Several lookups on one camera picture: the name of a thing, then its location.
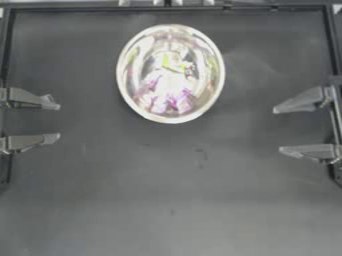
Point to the grey frame bracket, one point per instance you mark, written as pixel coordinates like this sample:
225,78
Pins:
125,2

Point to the red white black candy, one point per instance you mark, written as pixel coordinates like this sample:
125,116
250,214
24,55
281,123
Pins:
190,70

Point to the black table frame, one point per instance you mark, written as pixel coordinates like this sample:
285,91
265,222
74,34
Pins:
67,7

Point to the steel bowl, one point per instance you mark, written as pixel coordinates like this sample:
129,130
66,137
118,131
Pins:
201,43

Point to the green candy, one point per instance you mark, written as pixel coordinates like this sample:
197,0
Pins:
171,64

